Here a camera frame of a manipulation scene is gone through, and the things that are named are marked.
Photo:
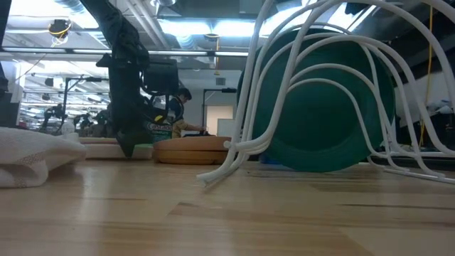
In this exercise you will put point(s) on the pink plate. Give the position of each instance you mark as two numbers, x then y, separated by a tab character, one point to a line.
192	143

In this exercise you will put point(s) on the brown divided plate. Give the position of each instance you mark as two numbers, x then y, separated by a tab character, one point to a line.
192	157

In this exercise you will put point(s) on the dark green plate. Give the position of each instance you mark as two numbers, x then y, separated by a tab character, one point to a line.
320	124

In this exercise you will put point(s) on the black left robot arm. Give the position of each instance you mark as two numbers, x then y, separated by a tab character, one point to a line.
117	25

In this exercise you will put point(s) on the light green plate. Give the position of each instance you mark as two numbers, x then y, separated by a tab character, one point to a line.
145	145

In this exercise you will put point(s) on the green detergent canister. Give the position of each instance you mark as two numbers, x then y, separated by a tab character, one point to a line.
160	129

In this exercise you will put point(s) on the person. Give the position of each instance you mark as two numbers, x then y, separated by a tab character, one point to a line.
176	110

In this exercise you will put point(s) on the background robot station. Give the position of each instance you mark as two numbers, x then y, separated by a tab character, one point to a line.
53	112

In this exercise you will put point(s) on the white striped towel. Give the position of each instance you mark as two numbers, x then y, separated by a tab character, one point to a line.
32	156

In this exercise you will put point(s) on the ceiling light panel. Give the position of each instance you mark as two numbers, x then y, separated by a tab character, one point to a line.
42	14
213	28

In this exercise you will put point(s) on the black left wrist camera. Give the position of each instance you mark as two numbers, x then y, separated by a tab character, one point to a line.
161	78

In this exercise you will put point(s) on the black overhead camera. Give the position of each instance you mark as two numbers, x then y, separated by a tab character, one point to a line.
58	27

